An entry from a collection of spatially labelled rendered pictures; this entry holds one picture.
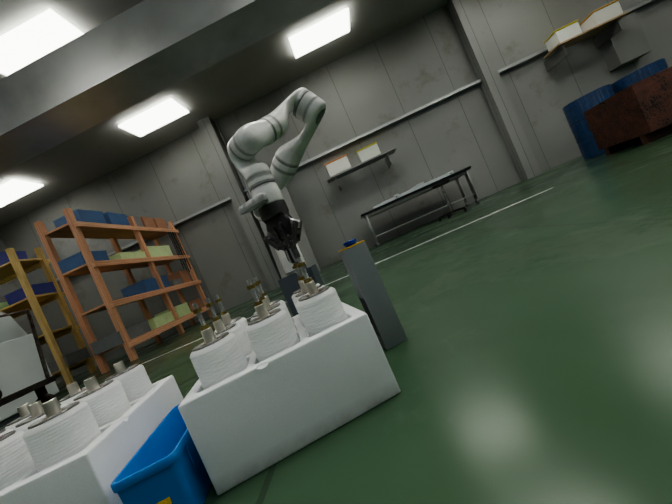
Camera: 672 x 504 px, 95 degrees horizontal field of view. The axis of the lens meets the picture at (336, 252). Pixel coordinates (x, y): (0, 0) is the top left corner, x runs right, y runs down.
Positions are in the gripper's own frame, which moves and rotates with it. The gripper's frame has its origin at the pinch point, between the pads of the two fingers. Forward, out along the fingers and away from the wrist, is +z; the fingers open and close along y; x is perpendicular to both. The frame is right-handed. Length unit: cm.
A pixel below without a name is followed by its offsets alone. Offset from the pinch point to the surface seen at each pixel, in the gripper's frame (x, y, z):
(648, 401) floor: 16, -56, 35
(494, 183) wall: -734, -7, 15
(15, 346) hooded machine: -36, 481, -41
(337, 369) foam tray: 15.8, -11.9, 24.9
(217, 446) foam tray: 33.4, 6.4, 27.2
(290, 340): 17.1, -4.6, 16.5
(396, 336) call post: -15.2, -10.3, 33.0
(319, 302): 12.0, -11.5, 11.8
